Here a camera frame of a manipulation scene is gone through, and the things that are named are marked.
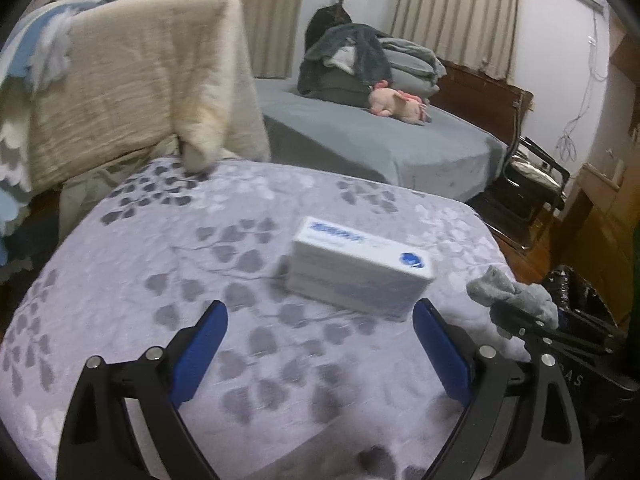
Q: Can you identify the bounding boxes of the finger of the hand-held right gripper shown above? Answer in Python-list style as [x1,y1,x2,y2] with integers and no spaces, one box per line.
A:
[491,305,618,361]
[555,307,626,341]

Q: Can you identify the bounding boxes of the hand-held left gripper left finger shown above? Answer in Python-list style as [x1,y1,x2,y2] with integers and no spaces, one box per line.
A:
[56,300,229,480]

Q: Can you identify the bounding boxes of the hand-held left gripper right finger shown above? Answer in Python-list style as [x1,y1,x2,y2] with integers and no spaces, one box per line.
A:
[412,297,586,480]

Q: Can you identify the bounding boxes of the black trash bin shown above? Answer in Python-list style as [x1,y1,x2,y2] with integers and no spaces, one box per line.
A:
[542,265,631,331]

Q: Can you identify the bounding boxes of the grey sock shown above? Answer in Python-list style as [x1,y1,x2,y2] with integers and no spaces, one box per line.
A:
[466,265,560,332]

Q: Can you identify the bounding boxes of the white cardboard box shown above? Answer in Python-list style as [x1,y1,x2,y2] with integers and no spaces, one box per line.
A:
[286,216,435,322]

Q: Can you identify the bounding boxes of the wooden cabinet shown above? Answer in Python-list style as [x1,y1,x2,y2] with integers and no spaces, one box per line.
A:
[565,25,640,326]

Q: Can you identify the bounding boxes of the grey floral tablecloth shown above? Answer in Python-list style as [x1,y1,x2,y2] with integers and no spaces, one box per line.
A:
[0,156,531,480]

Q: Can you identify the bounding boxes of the black metal chair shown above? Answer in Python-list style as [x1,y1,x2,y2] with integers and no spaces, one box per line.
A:
[482,135,571,251]

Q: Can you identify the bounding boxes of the light chair cushion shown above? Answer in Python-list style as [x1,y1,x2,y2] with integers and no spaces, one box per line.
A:
[510,157,551,176]

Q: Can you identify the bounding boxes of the wooden headboard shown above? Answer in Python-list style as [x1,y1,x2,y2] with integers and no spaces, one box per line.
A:
[440,57,535,148]

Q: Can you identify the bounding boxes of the bed with grey sheet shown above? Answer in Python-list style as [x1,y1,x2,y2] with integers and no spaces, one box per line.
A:
[252,76,508,201]

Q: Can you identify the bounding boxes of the pink plush toy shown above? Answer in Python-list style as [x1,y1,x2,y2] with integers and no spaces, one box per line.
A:
[369,80,432,126]

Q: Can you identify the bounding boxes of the pile of grey bedding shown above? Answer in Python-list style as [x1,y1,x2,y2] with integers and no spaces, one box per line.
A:
[298,25,447,108]

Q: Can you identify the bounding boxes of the beige blanket on chair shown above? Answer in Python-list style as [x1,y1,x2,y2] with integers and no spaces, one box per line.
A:
[27,0,273,193]

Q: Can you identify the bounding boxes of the blue denim jacket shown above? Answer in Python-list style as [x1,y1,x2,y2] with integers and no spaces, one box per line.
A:
[305,25,393,88]

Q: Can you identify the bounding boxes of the narrow beige curtain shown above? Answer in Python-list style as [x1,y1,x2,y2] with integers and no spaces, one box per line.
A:
[390,0,521,83]

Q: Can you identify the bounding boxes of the wide beige curtain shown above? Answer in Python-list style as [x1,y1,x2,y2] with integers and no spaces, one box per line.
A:
[155,0,310,81]

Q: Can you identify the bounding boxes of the dark coat rack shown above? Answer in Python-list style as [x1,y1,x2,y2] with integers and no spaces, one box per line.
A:
[306,0,353,56]

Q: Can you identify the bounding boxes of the blue and white blanket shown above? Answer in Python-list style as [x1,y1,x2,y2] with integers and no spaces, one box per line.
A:
[0,0,121,271]

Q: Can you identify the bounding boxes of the thin hanging wall wires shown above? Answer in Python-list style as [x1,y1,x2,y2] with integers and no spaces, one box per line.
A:
[557,10,608,161]

